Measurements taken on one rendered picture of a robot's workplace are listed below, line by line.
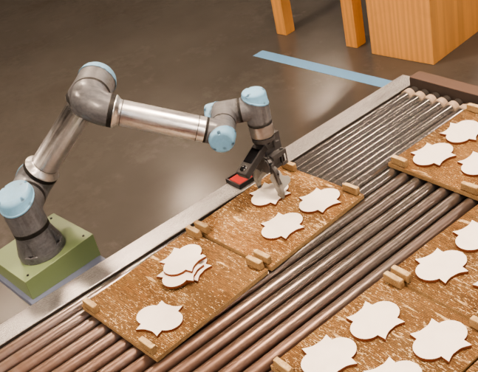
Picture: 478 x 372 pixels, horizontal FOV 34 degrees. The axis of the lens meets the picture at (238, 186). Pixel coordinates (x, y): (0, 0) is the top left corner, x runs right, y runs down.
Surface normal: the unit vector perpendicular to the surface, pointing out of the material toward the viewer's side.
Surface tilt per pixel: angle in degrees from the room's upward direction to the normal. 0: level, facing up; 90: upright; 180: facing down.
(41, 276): 90
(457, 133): 0
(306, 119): 0
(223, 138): 90
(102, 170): 0
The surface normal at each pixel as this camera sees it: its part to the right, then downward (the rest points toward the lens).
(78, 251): 0.67, 0.29
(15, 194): -0.28, -0.73
